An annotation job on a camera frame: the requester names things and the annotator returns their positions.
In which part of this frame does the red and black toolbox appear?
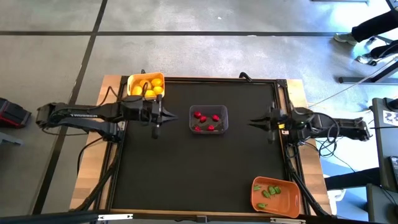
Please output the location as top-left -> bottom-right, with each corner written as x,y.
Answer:
0,97 -> 32,128

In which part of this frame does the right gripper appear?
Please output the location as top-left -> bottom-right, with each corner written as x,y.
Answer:
248,101 -> 295,145

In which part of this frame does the grey floor object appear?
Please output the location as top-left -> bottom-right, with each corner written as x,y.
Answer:
0,132 -> 23,146

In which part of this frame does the silver metal bracket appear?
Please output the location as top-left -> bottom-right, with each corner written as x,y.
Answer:
269,217 -> 306,224
98,213 -> 134,222

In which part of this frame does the grey desk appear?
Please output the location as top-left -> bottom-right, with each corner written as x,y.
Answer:
366,97 -> 398,224

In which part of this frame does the black aluminium table frame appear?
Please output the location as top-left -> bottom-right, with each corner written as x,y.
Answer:
105,75 -> 299,215

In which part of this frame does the yellow plastic basket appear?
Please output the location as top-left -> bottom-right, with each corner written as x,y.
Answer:
126,72 -> 166,101

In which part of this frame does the black rig crossbar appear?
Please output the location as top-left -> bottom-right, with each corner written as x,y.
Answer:
0,210 -> 398,224

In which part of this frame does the black rig strut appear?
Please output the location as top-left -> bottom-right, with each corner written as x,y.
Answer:
285,164 -> 332,217
74,152 -> 122,212

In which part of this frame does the person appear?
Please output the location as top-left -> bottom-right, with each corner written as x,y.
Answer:
333,9 -> 398,67
323,167 -> 382,206

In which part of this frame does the orange plastic basket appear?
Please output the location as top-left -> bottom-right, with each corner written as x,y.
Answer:
250,175 -> 302,219

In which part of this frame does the grey translucent plastic basket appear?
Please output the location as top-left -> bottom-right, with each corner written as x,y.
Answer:
188,104 -> 229,134

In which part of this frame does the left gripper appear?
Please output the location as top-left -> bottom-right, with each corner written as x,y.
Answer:
141,94 -> 178,140

